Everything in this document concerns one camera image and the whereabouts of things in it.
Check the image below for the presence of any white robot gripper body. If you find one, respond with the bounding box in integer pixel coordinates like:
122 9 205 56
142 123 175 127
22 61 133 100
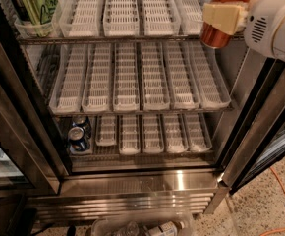
244 0 285 58

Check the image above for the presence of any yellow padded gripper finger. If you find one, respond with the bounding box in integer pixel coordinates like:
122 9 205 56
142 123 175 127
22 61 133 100
202 1 249 35

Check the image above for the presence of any red coke can front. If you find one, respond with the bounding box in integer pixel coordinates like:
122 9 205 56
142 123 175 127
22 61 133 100
200 0 250 49

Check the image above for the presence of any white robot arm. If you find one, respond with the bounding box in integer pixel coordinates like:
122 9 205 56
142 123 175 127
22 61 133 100
202 0 285 62

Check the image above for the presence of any fridge door right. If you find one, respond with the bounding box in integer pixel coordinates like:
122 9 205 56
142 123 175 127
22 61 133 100
222 60 285 195

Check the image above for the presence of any fridge door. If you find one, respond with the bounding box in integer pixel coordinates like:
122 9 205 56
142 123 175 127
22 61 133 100
222 60 285 195
0 15 72 199

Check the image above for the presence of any blue pepsi can behind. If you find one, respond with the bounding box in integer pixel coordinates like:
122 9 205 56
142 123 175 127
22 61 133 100
72 116 91 138

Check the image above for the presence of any blue pepsi can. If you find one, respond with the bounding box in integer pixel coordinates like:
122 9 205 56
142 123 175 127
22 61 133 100
68 127 89 152
72 116 91 138

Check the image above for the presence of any green drink can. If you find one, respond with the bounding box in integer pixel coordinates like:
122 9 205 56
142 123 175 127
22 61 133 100
12 0 60 37

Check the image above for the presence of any blue pepsi can front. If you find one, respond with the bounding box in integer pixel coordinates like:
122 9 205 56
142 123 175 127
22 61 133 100
68 127 89 152

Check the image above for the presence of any steel fridge base grille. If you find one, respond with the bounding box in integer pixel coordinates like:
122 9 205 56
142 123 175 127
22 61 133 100
27 170 229 223

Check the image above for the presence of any fridge door left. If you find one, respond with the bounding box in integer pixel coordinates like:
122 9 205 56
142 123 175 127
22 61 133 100
0 15 72 199

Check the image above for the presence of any clear plastic bin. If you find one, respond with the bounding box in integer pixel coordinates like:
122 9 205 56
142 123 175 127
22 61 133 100
87 209 196 236

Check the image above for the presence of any plastic bottle in bin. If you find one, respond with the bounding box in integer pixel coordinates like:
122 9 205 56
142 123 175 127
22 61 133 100
142 221 186 236

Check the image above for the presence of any middle wire shelf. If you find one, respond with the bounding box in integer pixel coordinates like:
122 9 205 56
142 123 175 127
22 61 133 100
48 104 234 118

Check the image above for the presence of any wire shelf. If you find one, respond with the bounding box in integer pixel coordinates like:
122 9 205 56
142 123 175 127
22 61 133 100
16 29 247 46
70 146 213 165
48 104 234 118

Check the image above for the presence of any bottom wire shelf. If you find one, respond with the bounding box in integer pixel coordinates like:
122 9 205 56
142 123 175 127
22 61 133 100
70 146 213 165

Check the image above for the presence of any top wire shelf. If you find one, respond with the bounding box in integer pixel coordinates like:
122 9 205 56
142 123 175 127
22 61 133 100
16 29 247 46

